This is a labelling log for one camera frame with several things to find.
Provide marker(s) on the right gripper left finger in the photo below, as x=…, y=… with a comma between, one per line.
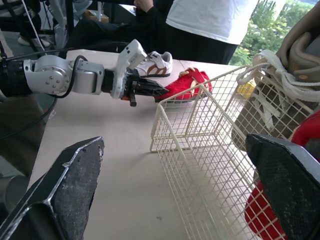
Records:
x=62, y=190

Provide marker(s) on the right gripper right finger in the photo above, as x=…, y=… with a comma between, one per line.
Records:
x=287, y=180

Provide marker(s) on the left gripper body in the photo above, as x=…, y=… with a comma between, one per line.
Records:
x=131, y=85

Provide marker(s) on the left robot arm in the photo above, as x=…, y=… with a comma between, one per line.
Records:
x=50, y=77

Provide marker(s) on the white shoe with brown stripes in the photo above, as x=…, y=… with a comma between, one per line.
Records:
x=160, y=62

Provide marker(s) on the red shoe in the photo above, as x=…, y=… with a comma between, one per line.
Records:
x=182, y=85
x=310, y=130

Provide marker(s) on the person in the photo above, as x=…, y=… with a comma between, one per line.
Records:
x=207, y=20
x=100, y=32

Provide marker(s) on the yellow pack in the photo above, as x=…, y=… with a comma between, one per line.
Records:
x=246, y=88

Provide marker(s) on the large beige shoe white laces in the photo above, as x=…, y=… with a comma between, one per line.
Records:
x=300, y=50

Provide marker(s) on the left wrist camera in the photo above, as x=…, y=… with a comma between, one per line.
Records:
x=130, y=53

